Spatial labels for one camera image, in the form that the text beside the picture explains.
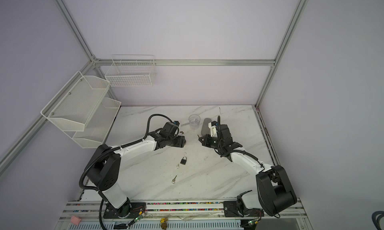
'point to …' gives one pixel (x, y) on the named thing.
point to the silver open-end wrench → (184, 124)
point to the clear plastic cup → (194, 120)
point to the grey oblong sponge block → (205, 129)
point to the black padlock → (183, 161)
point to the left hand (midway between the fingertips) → (180, 141)
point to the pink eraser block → (75, 220)
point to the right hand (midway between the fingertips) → (198, 138)
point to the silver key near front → (173, 181)
